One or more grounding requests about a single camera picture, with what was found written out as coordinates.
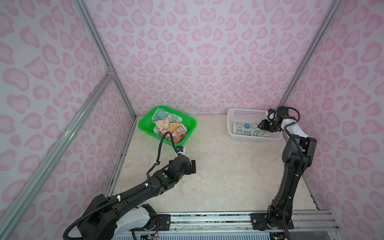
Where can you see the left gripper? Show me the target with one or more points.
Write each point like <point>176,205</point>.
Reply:
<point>190,169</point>

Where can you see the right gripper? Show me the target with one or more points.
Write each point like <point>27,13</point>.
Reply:
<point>261,125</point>

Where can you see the blue bunny towel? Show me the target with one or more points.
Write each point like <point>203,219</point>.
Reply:
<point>246,129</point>

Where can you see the orange blue patterned towel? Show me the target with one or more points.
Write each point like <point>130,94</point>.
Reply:
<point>178,130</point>

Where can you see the green plastic basket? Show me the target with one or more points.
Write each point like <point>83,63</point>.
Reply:
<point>147,125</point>

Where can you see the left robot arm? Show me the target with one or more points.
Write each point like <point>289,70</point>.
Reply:
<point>106,217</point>

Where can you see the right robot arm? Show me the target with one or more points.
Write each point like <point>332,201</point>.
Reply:
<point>297,156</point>

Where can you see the white plastic basket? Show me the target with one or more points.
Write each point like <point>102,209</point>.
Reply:
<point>249,116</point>

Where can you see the light green towel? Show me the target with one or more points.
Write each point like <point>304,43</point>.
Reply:
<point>161,114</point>

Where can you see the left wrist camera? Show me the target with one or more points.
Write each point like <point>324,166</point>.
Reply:
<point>180,150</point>

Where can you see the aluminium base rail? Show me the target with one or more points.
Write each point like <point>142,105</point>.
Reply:
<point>305,225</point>

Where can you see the diagonal aluminium frame bar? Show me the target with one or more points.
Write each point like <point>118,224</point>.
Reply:
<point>21,204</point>

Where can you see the right corner frame post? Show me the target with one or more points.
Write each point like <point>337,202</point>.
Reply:
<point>326,23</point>

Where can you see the corner frame post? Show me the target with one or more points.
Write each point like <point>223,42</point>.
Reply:
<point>91,26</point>
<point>326,23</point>

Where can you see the left corner frame post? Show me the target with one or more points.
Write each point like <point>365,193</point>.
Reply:
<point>91,26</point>

